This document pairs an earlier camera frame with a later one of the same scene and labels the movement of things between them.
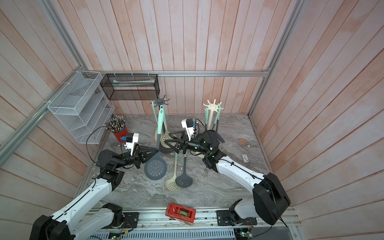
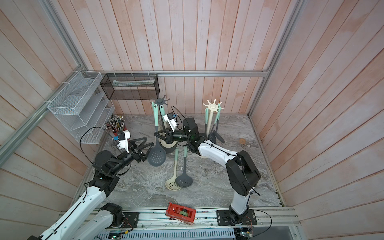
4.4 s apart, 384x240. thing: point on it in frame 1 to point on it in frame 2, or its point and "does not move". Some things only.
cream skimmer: [160, 120] to [154, 110]
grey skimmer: [216, 120] does not move
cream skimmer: [170, 184] does not move
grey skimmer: [219, 137] does not move
